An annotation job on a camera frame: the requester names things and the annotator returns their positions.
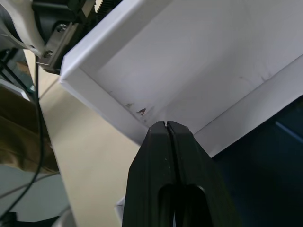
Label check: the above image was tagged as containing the white phone box lid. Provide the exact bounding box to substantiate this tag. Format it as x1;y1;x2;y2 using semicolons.
59;0;303;158

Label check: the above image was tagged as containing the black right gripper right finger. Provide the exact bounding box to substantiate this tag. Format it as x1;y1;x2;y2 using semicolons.
166;121;242;227

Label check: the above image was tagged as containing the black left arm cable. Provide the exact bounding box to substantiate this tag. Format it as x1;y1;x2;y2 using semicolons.
0;62;47;214

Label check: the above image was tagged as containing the white flat ledge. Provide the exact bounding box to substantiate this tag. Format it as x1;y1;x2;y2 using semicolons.
0;77;32;101

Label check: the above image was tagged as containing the dark blue smartphone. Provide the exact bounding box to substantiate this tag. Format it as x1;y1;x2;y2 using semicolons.
211;94;303;227

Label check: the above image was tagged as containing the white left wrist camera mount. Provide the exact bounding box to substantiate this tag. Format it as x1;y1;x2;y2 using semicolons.
0;0;47;57

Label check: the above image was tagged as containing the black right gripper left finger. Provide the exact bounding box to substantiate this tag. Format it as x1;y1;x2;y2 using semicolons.
121;121;178;227

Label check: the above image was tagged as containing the white phone box base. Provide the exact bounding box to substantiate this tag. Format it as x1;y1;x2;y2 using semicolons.
114;195;126;227

